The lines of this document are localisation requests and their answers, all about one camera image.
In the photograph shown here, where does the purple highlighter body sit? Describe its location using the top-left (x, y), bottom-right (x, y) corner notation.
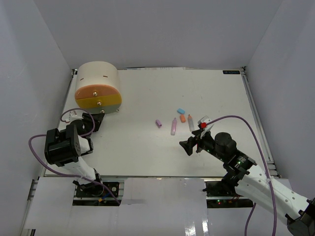
top-left (170, 118), bottom-right (177, 136)

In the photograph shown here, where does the cream round drawer cabinet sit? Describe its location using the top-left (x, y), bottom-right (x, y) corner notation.
top-left (75, 60), bottom-right (121, 114)

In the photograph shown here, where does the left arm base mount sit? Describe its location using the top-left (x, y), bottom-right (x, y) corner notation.
top-left (72, 181), bottom-right (123, 207)

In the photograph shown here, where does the orange top drawer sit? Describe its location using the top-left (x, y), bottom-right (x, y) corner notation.
top-left (75, 84), bottom-right (119, 99)

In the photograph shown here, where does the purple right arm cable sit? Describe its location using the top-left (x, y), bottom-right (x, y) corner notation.
top-left (205, 115), bottom-right (279, 236)

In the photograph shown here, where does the yellow drawer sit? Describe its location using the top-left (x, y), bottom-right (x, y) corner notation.
top-left (75, 93), bottom-right (122, 109)

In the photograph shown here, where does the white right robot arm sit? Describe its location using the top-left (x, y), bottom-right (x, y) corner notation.
top-left (179, 130), bottom-right (315, 236)

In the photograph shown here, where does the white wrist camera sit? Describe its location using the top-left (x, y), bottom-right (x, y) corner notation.
top-left (68, 110), bottom-right (82, 123)
top-left (197, 116), bottom-right (214, 139)

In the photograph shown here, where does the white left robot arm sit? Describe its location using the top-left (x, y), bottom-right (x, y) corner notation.
top-left (44, 112), bottom-right (104, 196)

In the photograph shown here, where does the dark table corner label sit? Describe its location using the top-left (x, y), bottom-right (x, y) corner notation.
top-left (222, 70), bottom-right (241, 75)

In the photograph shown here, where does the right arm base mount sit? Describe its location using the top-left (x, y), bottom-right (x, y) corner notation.
top-left (203, 180), bottom-right (253, 209)

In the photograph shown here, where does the purple highlighter cap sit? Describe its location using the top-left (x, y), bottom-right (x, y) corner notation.
top-left (155, 119), bottom-right (162, 128)

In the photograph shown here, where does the light blue highlighter cap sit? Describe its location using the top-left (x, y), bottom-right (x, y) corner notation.
top-left (177, 108), bottom-right (185, 115)

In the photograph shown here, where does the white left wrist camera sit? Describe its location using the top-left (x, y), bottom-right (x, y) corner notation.
top-left (68, 110), bottom-right (82, 123)

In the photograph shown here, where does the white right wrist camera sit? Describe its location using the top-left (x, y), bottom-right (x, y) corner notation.
top-left (197, 116), bottom-right (214, 139)

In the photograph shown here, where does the grey-green bottom drawer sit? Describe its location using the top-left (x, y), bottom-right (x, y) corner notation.
top-left (88, 103), bottom-right (121, 114)

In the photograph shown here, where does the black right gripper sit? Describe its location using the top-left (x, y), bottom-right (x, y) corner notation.
top-left (179, 128), bottom-right (226, 163)

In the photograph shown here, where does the orange highlighter cap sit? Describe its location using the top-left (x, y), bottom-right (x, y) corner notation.
top-left (180, 114), bottom-right (186, 123)

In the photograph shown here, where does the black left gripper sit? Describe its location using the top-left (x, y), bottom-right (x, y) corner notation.
top-left (81, 112), bottom-right (104, 139)

